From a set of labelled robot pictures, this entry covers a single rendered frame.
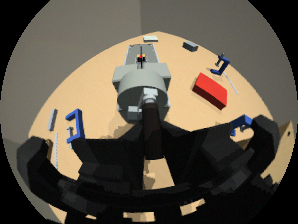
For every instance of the red rectangular block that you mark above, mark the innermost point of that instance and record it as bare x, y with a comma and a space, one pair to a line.
211, 91

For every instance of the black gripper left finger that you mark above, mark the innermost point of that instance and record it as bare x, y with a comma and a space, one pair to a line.
127, 151

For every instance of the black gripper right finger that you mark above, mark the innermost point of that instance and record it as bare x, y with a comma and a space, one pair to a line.
180, 146

